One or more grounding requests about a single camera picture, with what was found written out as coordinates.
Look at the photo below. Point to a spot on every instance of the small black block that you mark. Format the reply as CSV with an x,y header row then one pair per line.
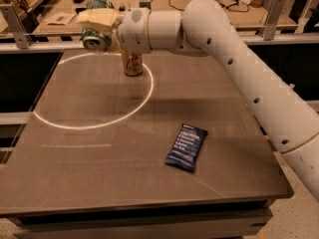
x,y
122,8

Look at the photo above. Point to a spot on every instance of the metal bracket left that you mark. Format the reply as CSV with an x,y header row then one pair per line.
x,y
22,40

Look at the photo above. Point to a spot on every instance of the wooden background desk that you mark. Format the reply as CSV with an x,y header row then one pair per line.
x,y
252,20

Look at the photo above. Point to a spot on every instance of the metal bracket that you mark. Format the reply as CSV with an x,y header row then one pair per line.
x,y
268,30
145,4
22,40

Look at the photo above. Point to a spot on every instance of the metal bracket middle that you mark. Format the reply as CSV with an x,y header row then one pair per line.
x,y
145,4

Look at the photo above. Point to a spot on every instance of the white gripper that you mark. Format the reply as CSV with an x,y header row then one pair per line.
x,y
134,30

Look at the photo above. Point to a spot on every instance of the metal rail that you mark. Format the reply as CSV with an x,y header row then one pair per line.
x,y
252,40

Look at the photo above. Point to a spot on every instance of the black tool on desk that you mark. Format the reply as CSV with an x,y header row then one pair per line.
x,y
80,9

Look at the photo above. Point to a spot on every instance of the metal bracket right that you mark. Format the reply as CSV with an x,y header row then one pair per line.
x,y
268,30

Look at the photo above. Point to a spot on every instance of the green soda can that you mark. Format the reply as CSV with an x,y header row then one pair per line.
x,y
95,41

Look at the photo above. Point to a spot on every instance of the blue snack bar wrapper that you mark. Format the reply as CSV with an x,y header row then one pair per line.
x,y
186,147

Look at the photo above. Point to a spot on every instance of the beige envelope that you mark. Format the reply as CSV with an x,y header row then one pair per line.
x,y
60,19

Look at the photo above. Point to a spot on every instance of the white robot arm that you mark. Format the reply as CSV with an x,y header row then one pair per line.
x,y
203,28

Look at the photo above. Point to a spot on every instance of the orange soda can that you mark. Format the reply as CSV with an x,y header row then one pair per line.
x,y
133,63

